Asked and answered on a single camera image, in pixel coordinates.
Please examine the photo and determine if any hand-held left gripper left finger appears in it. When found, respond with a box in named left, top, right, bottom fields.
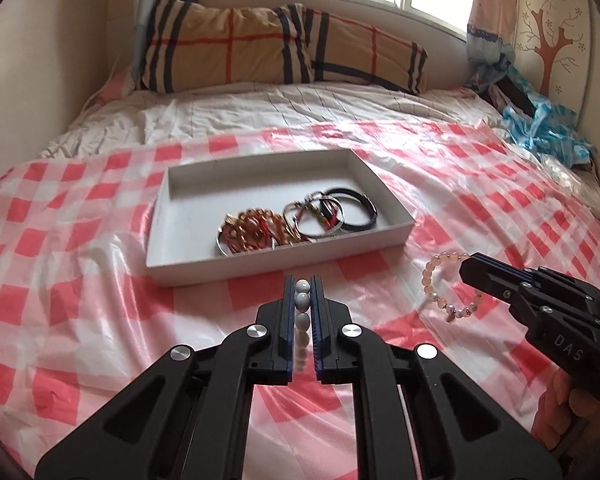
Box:
left=35, top=275, right=301, bottom=480

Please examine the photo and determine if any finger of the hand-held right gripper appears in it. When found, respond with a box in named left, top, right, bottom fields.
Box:
left=459, top=263, right=600, bottom=332
left=467, top=252, right=600, bottom=312

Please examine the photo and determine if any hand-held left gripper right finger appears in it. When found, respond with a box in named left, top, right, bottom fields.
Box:
left=309, top=275, right=566, bottom=480

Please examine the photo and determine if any white pearl bracelet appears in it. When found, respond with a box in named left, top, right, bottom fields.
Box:
left=292, top=278, right=313, bottom=376

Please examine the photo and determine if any pink bead bracelet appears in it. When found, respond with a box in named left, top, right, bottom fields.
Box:
left=421, top=252, right=485, bottom=323

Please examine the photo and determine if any red braided string bracelet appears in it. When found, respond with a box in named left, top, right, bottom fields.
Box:
left=228, top=216, right=277, bottom=252

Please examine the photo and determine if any amber bead bracelet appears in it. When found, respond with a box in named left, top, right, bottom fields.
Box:
left=220, top=207, right=288, bottom=253

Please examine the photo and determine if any silver bangle bracelet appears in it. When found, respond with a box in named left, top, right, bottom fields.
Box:
left=282, top=192, right=343, bottom=244

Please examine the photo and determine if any white cardboard box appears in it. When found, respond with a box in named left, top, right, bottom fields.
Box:
left=145, top=147, right=416, bottom=288

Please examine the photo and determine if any person's right hand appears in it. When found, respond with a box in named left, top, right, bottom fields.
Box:
left=531, top=367, right=598, bottom=461

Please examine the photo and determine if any clear plastic bag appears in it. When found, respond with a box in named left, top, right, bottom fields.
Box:
left=537, top=154, right=600, bottom=203

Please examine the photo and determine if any blue patterned cloth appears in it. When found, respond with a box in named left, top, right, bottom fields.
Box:
left=502, top=67, right=597, bottom=167

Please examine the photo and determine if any dark clothing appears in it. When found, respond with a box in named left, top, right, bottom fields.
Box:
left=472, top=55, right=537, bottom=117

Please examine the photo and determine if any pink checkered plastic sheet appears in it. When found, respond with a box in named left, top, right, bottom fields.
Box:
left=0, top=115, right=600, bottom=480

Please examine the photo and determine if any plaid pillow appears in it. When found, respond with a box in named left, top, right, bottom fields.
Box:
left=139, top=0, right=313, bottom=93
left=275, top=4, right=428, bottom=95

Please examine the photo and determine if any black bracelet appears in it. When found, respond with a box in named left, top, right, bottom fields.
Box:
left=322, top=187, right=379, bottom=234

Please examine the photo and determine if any tree wall sticker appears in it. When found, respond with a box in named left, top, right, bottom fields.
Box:
left=520, top=0, right=588, bottom=97

